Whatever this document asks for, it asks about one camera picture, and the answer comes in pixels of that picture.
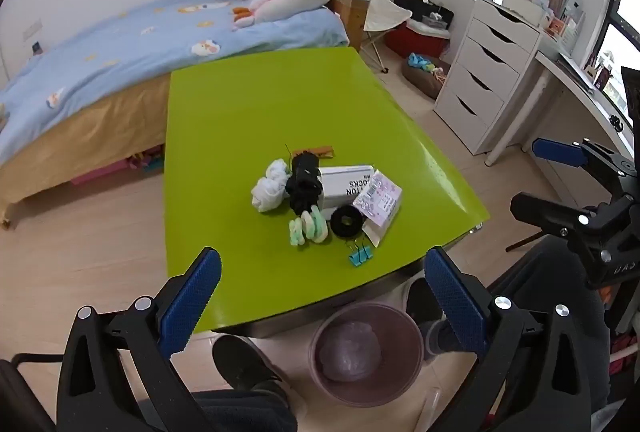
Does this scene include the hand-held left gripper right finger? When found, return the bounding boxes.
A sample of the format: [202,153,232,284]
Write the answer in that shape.
[424,246,613,432]

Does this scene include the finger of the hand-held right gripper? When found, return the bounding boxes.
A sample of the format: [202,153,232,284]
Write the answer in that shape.
[510,192,626,263]
[531,138,636,200]

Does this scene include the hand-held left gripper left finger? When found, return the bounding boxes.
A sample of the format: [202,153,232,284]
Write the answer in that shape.
[56,247,223,432]

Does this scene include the mauve waste bin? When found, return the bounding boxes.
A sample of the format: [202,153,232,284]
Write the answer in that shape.
[308,301,425,405]

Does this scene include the blue binder clip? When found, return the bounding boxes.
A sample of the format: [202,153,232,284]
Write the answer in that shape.
[347,242,376,269]

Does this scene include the patterned pink packet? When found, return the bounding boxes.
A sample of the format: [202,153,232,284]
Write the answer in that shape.
[351,169,404,247]

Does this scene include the white cloth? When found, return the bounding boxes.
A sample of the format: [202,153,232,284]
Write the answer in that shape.
[250,158,293,213]

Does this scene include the white pastel fuzzy sock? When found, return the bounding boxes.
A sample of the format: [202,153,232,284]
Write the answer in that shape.
[301,207,331,243]

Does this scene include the black tape roll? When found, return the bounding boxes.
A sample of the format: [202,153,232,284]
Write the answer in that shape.
[330,206,365,240]

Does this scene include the black sock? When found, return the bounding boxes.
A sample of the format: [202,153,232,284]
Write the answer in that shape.
[285,153,326,216]

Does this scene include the white cardboard box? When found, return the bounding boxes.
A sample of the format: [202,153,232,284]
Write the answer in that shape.
[317,164,377,211]

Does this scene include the person's right black shoe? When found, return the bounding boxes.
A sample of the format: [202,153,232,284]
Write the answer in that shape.
[405,279,443,328]

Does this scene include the person's black shoe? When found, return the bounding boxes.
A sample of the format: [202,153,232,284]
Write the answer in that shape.
[212,334,286,400]
[405,279,443,328]

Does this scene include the black tripod leg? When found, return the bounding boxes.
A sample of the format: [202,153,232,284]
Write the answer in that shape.
[505,232,543,253]

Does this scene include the person's right grey sock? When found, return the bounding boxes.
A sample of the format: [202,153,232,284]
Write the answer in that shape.
[425,319,481,358]

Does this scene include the white desk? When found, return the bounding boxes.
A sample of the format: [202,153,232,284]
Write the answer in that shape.
[485,49,636,173]

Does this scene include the person's left black shoe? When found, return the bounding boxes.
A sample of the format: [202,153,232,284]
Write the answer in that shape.
[212,334,286,400]

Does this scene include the translucent plastic tube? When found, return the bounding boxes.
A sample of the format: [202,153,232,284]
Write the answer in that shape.
[424,389,442,432]

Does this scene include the crumpled clear plastic bag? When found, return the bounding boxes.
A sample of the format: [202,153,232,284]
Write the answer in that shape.
[317,321,383,383]

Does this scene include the white drawer cabinet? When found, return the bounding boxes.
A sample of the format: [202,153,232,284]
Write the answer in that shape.
[433,0,543,156]

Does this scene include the person's left leg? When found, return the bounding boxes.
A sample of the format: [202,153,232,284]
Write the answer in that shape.
[190,389,298,432]

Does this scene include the colourful toys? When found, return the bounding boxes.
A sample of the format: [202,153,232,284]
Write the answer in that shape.
[129,144,165,173]

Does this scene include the pink storage box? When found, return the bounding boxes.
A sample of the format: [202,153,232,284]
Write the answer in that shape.
[70,162,133,187]

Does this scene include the brown pet bed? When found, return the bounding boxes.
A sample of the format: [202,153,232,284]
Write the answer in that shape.
[401,53,451,100]

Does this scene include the black chair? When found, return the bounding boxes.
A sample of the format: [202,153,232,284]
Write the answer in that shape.
[0,352,66,432]

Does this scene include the red storage box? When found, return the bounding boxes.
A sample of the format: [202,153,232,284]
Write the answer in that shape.
[385,19,451,60]

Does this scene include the tan wooden bed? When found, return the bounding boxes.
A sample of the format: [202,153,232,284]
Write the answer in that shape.
[0,0,372,229]

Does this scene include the green top table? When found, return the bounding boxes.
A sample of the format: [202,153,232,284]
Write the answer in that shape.
[163,46,491,340]

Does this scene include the wooden clothespin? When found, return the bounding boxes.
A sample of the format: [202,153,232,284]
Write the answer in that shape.
[292,145,335,159]

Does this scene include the black bag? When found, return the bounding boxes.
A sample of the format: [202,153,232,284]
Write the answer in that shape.
[393,0,455,30]

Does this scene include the white folding chair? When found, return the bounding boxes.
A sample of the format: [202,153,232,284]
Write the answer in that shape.
[296,0,413,73]

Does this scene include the blue printed blanket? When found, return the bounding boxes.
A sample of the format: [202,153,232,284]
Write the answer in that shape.
[0,0,351,165]

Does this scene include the small picture frame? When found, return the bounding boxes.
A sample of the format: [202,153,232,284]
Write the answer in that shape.
[586,53,615,90]

